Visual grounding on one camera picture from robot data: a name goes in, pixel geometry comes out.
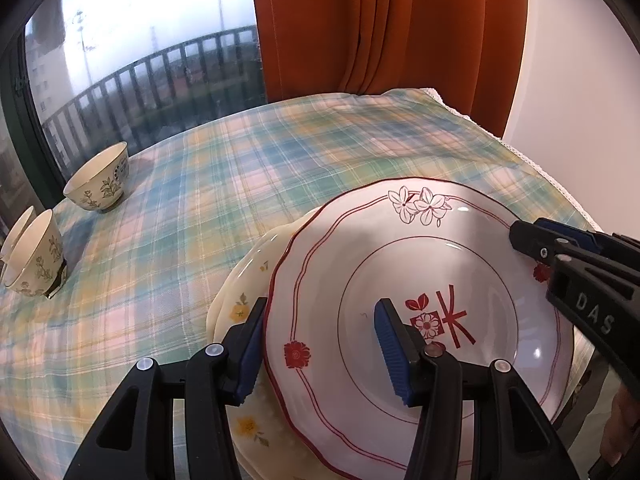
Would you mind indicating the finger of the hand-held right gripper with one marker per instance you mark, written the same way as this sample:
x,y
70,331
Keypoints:
x,y
530,240
570,235

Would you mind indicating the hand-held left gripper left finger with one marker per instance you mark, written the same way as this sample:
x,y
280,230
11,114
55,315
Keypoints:
x,y
248,375

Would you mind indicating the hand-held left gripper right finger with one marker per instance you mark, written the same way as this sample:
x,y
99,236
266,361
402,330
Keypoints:
x,y
395,350

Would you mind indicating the scalloped yellow flower plate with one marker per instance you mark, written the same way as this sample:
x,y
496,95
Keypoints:
x,y
212,329

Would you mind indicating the white dish with red flowers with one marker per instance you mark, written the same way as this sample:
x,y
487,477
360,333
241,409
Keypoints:
x,y
350,260

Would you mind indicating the cream floral bowl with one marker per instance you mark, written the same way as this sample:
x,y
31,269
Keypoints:
x,y
12,234
35,265
95,195

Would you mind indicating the person's right hand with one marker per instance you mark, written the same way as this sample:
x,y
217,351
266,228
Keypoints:
x,y
622,420

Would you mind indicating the plaid tablecloth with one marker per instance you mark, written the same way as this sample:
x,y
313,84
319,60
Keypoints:
x,y
200,185

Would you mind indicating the orange curtain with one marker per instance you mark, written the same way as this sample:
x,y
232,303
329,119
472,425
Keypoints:
x,y
375,35

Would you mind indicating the black balcony railing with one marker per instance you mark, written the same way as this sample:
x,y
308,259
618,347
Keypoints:
x,y
150,58

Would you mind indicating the white hanging garment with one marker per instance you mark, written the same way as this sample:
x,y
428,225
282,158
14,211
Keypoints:
x,y
47,25

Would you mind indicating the dark green window frame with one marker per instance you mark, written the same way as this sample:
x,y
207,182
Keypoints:
x,y
25,150

